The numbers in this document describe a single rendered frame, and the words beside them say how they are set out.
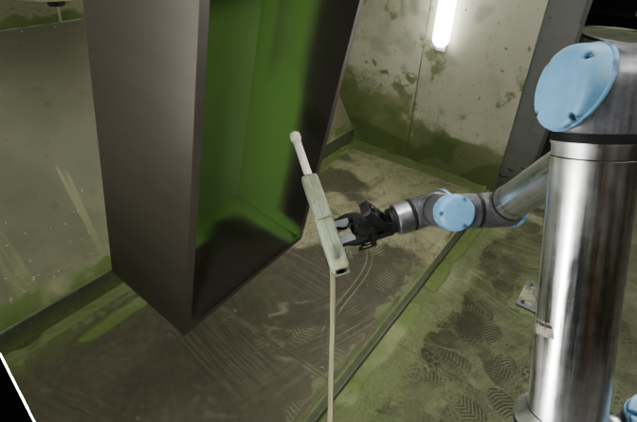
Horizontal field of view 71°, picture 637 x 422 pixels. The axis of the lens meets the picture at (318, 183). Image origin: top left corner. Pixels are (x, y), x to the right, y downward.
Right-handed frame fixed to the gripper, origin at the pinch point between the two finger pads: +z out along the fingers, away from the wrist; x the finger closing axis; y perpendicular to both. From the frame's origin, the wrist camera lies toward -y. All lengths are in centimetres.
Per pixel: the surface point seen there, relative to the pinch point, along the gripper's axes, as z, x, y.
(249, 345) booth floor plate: 36, 6, 80
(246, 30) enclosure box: 3, 69, -21
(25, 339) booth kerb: 120, 31, 66
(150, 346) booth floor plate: 74, 16, 75
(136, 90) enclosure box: 32, 25, -42
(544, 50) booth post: -154, 102, 57
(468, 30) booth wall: -128, 137, 61
